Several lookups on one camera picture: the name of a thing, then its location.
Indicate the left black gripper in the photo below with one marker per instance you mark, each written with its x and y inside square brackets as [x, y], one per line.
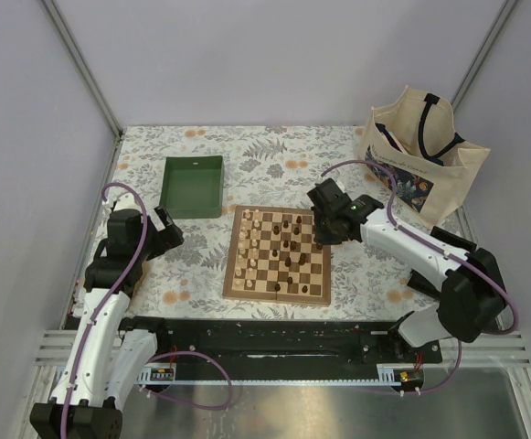
[170, 236]

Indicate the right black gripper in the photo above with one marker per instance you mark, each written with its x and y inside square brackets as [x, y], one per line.
[322, 239]

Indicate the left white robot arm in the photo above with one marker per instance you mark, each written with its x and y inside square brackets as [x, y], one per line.
[88, 400]

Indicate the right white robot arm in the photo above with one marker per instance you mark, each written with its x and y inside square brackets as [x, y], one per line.
[469, 284]

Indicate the wooden chess board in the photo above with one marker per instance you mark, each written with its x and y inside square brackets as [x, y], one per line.
[262, 251]

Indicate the green rectangular tray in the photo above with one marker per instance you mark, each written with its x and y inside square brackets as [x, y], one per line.
[192, 187]

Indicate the beige floral tote bag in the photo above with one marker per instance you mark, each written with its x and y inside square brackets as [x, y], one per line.
[412, 147]

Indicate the black rectangular tray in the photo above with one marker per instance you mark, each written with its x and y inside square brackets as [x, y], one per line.
[452, 239]

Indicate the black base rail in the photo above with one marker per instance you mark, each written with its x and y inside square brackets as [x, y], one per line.
[276, 350]

